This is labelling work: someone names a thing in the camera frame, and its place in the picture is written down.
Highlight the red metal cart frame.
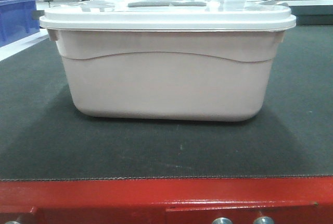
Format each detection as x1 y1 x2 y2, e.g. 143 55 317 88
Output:
1 177 332 223

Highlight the silver bolt right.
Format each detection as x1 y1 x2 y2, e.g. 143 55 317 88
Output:
253 216 275 224

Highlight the silver bolt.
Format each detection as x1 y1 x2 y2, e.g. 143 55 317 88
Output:
253 216 275 224
212 217 233 224
5 220 21 224

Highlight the silver bolt left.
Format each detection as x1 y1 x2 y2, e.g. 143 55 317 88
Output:
5 220 21 224

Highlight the grey metal platform edge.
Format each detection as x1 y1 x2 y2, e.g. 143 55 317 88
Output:
32 0 333 26

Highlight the silver bolt middle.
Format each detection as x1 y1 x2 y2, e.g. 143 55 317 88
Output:
212 217 233 224

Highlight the dark grey conveyor mat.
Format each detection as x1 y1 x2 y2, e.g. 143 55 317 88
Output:
1 26 332 180

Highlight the blue plastic crate left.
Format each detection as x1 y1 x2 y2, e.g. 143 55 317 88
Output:
1 0 40 47

